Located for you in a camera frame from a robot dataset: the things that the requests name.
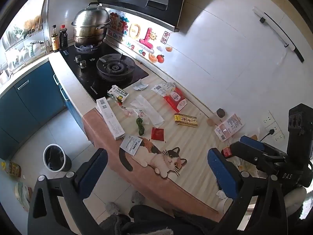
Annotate yellow oil bottle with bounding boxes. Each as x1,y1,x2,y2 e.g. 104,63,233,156
1,161,22,177

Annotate silver sachet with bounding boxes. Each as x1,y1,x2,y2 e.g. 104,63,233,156
120,135,143,156

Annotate blue cabinet drawer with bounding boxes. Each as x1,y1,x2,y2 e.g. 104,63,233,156
52,73,86,133

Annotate grey fuzzy slipper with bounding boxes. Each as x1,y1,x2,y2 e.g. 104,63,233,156
132,191,146,203
106,202,120,214

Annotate green white carton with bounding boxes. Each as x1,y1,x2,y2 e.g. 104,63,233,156
107,85,130,103

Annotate red wipes pack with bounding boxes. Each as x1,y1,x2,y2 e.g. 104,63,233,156
163,87,187,112

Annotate white plastic bag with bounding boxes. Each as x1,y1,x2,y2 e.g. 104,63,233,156
230,157,260,177

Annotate white printed wrapper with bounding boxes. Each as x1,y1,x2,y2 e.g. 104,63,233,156
151,82,176,96

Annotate colourful wall stickers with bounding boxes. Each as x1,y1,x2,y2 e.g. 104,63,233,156
108,11,173,64

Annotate small glass jar dark lid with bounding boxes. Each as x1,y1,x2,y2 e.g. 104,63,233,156
208,108,225,126

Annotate white red snack packet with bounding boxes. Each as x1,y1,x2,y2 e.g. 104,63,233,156
214,114,245,142

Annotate grey trash bin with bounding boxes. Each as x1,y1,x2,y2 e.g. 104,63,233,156
43,144,72,172

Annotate small red packet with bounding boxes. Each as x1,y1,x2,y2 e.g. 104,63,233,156
221,146,234,158

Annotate dish rack with dishes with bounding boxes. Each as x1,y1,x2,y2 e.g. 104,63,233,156
0,17,49,76

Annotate person's right forearm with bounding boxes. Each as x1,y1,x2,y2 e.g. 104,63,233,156
283,187,309,219

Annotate green pepper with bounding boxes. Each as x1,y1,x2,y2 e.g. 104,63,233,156
136,115,145,136

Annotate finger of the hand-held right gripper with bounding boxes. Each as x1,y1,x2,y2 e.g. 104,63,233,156
240,135,288,160
229,141,286,176

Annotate cat print counter mat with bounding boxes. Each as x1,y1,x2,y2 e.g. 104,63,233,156
82,73,247,223

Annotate yellow packet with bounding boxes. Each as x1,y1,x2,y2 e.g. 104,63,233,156
174,113,199,127

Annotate white wall rack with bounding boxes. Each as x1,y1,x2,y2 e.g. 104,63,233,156
253,7,305,63

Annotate clear plastic wrapper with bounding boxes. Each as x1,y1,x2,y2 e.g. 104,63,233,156
130,95,165,125
121,105,137,119

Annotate white wall socket panel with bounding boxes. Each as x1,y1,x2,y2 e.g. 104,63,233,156
263,111,285,141

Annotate black burner grate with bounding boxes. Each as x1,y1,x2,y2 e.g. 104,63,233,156
96,54,136,79

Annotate blue kitchen cabinet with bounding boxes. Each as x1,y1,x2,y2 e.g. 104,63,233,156
0,60,70,161

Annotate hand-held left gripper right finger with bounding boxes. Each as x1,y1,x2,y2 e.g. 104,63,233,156
207,148,290,235

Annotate long white box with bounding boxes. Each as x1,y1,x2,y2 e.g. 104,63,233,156
96,97,125,140

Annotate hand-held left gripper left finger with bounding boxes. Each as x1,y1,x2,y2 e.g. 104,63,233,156
28,148,108,235

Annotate brown sauce bottle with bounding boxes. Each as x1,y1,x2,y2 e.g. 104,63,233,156
51,25,60,52

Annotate person's dark clothing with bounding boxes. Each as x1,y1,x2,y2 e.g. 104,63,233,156
98,204,220,235

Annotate steel steamer pot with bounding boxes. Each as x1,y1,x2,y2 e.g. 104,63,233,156
71,2,112,46

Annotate dark soy sauce bottle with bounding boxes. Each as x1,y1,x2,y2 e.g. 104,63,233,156
59,24,69,49

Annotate red sachet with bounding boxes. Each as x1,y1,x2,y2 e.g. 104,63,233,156
151,127,165,141

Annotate black plug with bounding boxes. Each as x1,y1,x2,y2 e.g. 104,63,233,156
260,129,275,142

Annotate black gas stove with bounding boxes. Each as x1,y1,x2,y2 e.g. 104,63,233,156
59,40,149,103

